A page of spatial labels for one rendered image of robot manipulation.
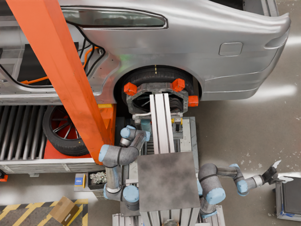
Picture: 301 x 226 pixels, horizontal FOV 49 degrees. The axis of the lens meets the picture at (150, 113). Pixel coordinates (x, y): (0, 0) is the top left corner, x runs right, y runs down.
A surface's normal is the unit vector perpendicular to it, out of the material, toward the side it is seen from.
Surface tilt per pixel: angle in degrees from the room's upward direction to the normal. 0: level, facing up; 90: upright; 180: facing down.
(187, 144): 0
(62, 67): 90
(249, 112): 0
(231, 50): 90
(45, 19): 90
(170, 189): 0
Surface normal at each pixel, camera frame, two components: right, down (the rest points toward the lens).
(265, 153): -0.06, -0.50
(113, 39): 0.00, 0.78
